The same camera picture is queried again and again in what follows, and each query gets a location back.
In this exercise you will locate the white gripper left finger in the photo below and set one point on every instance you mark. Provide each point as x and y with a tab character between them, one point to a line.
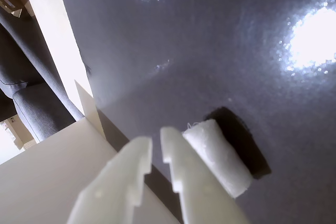
113	187

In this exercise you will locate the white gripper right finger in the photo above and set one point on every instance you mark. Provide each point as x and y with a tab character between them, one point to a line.
199	192

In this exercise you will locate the black table mat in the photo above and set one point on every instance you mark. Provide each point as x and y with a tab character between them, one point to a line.
183	64

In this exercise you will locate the gray fabric chair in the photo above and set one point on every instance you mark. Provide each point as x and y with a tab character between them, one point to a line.
29	87

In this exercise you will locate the brown cardboard box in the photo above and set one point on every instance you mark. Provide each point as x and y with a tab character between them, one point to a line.
11	2

